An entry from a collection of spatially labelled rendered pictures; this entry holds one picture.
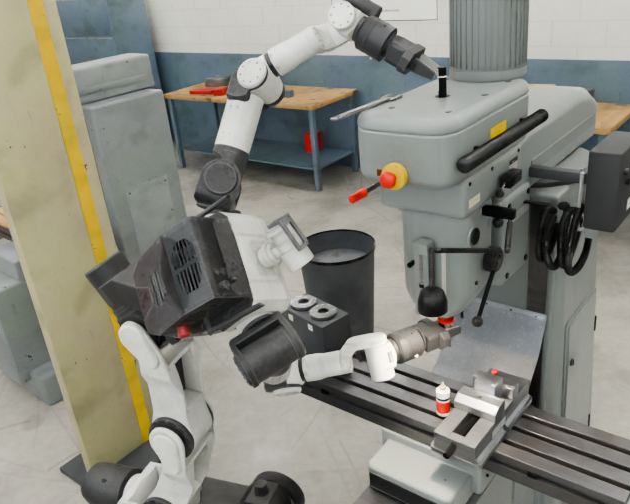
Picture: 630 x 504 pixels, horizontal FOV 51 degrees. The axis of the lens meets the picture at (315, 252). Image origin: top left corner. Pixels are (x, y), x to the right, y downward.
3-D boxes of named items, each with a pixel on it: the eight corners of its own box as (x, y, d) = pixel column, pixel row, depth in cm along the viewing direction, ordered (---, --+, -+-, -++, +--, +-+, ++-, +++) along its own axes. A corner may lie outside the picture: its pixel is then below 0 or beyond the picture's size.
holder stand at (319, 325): (327, 376, 215) (321, 324, 206) (285, 352, 230) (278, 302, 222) (353, 360, 221) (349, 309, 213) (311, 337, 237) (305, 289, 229)
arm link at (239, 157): (212, 138, 158) (197, 192, 156) (249, 148, 159) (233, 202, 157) (215, 149, 169) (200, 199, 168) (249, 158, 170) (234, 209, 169)
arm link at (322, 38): (361, 22, 156) (312, 51, 160) (367, 31, 165) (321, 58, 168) (349, -2, 156) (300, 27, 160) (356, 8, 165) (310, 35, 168)
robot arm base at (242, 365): (255, 397, 154) (249, 382, 144) (228, 355, 160) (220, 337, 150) (308, 363, 158) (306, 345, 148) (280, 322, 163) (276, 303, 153)
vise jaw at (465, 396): (495, 423, 177) (495, 411, 175) (453, 407, 184) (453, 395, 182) (504, 411, 181) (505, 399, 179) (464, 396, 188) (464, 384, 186)
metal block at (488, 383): (494, 404, 182) (494, 387, 180) (474, 397, 186) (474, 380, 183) (502, 395, 186) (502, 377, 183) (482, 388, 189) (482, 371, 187)
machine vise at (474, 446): (479, 471, 171) (479, 438, 166) (429, 449, 180) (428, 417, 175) (533, 399, 194) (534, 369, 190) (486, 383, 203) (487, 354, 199)
